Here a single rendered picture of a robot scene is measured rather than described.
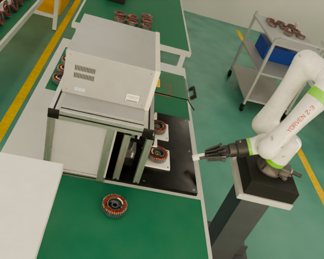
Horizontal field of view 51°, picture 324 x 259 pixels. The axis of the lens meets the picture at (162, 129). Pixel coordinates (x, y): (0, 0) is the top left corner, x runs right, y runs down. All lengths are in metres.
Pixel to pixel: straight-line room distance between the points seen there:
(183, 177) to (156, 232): 0.38
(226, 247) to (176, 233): 0.87
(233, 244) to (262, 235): 0.54
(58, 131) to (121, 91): 0.32
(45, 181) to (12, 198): 0.10
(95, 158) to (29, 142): 0.40
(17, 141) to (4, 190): 0.84
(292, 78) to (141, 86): 0.76
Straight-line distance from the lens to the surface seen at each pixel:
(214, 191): 2.97
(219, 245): 2.38
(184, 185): 1.76
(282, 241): 2.95
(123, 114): 1.48
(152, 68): 1.46
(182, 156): 1.92
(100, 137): 1.50
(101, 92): 1.51
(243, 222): 2.22
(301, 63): 1.77
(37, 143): 1.82
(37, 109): 2.04
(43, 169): 1.06
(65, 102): 1.48
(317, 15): 7.74
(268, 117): 1.90
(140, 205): 1.62
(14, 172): 1.05
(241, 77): 4.60
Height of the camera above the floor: 1.97
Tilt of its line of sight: 36 degrees down
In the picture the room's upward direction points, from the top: 20 degrees clockwise
